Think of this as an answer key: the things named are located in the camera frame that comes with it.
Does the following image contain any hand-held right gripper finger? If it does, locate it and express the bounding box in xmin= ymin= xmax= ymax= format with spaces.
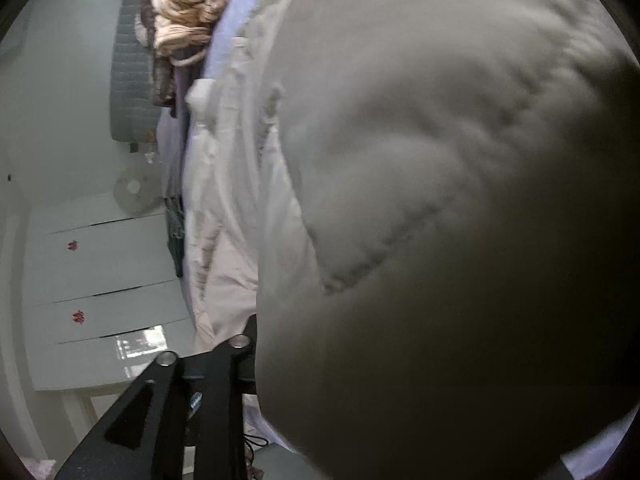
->
xmin=52 ymin=315 xmax=259 ymax=480

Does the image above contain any grey quilted headboard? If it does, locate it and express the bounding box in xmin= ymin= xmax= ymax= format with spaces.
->
xmin=110 ymin=0 xmax=164 ymax=144

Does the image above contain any cream striped fleece garment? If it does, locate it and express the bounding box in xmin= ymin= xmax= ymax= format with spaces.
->
xmin=142 ymin=0 xmax=247 ymax=69

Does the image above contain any brown fuzzy garment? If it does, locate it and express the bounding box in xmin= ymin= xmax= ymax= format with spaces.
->
xmin=139 ymin=0 xmax=177 ymax=109

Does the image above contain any white wardrobe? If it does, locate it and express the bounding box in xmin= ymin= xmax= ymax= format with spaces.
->
xmin=22 ymin=192 xmax=197 ymax=392

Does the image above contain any beige puffer jacket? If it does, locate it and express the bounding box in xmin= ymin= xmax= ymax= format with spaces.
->
xmin=182 ymin=0 xmax=640 ymax=480

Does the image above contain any white standing fan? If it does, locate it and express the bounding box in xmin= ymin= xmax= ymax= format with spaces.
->
xmin=113 ymin=166 xmax=164 ymax=216

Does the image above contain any dark green fringed cloth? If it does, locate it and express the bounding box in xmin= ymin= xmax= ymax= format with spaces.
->
xmin=165 ymin=194 xmax=185 ymax=281

